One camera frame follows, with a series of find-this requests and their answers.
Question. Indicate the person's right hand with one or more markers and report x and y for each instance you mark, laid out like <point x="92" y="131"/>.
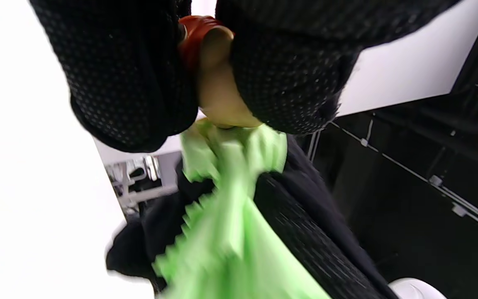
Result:
<point x="313" y="224"/>

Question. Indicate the person's left hand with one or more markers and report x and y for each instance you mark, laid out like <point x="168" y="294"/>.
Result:
<point x="118" y="74"/>

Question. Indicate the green dusting cloth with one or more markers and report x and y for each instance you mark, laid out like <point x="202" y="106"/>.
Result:
<point x="230" y="232"/>

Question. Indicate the orange shell dog ornament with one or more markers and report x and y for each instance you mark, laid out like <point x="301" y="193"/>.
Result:
<point x="218" y="83"/>

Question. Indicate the large white backdrop board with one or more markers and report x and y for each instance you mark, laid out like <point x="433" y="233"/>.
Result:
<point x="409" y="62"/>

